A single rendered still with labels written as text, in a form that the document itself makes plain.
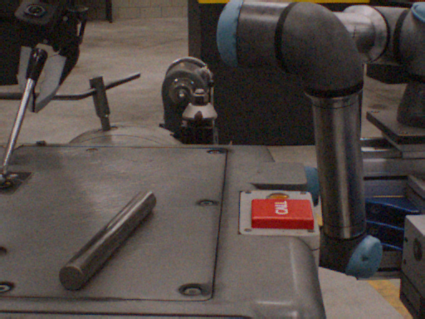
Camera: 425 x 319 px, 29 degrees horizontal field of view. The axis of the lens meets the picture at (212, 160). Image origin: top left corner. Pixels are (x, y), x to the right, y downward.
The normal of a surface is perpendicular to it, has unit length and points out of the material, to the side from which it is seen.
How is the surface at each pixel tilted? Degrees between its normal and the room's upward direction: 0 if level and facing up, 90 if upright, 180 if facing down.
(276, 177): 0
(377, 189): 90
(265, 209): 0
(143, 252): 0
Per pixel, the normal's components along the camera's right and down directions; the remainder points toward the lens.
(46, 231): 0.00, -0.96
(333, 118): -0.22, 0.45
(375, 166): 0.09, 0.27
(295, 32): -0.41, -0.01
